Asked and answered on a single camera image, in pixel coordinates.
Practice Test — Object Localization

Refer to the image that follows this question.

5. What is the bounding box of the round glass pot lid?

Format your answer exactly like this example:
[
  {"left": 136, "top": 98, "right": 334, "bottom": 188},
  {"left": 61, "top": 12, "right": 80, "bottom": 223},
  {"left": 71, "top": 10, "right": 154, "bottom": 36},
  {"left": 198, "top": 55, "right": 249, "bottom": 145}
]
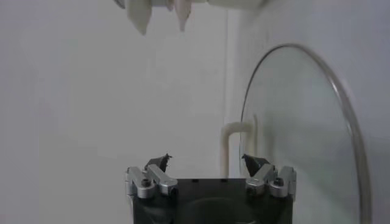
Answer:
[{"left": 221, "top": 43, "right": 373, "bottom": 224}]

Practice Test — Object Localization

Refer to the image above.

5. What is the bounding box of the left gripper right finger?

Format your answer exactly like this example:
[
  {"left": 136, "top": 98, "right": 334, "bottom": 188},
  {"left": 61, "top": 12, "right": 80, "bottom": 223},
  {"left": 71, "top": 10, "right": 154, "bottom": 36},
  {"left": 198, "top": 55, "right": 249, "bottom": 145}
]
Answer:
[{"left": 241, "top": 153, "right": 297, "bottom": 198}]

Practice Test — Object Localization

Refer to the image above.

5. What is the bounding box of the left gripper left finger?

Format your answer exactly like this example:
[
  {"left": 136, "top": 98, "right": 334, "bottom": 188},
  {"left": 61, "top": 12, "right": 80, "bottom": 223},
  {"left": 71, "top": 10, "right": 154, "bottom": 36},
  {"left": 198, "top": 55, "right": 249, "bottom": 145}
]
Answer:
[{"left": 124, "top": 153, "right": 179, "bottom": 199}]

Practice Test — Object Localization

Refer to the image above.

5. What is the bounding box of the stainless steel steamer pot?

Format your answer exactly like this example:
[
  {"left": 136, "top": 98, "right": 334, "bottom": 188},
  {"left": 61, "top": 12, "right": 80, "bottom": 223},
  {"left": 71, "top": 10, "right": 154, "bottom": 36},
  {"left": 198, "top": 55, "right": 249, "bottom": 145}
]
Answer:
[{"left": 124, "top": 0, "right": 266, "bottom": 36}]

